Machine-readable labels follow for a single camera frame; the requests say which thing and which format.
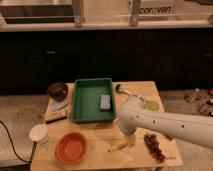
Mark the yellow banana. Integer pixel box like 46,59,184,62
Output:
108,140,128,153

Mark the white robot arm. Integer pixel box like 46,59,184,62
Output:
118,96,213,149

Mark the red bowl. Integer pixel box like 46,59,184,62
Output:
55,132,87,165

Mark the dark brown bowl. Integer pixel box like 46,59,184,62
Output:
47,82,68,102

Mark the dark grape bunch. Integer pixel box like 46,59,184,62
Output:
144,134,165,163

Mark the light green cup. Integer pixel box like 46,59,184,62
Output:
145,101,159,111

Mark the grey sponge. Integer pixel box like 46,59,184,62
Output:
100,95,111,110

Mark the green plastic tray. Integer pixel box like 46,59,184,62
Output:
71,78,116,123

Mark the white paper cup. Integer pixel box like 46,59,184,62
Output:
29,124,49,144

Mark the white box with lettering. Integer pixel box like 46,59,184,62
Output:
134,0,175,20

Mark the dish brush with handle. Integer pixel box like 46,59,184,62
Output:
115,84,146,102

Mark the black cable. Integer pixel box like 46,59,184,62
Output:
0,120,37,165

